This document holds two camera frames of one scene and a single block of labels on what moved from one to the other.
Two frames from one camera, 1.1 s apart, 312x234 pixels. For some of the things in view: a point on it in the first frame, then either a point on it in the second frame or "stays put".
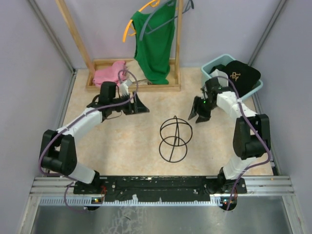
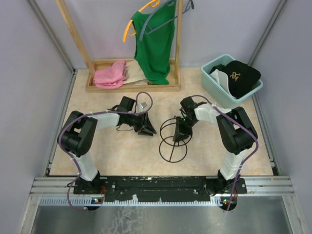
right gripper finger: [193, 112] → [177, 135]
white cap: [222, 76] stays put
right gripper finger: [202, 118] → [179, 136]
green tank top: [155, 41] stays put
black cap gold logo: [242, 76] stays put
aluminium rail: [59, 191] stays put
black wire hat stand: [175, 133] stays put
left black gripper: [137, 107] → [148, 126]
